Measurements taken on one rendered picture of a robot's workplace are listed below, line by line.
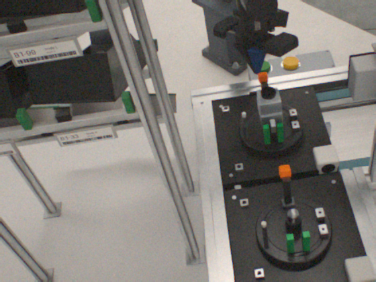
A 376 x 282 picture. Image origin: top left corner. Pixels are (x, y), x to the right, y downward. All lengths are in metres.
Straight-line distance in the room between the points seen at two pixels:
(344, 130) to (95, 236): 0.61
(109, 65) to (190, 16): 0.93
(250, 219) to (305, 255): 0.13
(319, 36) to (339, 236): 0.72
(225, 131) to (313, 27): 0.55
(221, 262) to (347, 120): 0.46
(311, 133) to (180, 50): 0.57
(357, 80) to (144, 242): 0.57
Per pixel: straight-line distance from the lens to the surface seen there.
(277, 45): 0.98
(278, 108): 1.04
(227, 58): 1.42
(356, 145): 1.18
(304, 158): 1.08
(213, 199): 1.05
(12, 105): 0.81
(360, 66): 0.87
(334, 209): 1.01
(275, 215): 0.98
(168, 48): 1.56
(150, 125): 0.76
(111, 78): 0.76
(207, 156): 1.12
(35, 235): 1.25
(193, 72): 1.46
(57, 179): 1.32
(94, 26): 0.64
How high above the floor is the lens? 1.82
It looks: 49 degrees down
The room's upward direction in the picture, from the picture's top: 10 degrees counter-clockwise
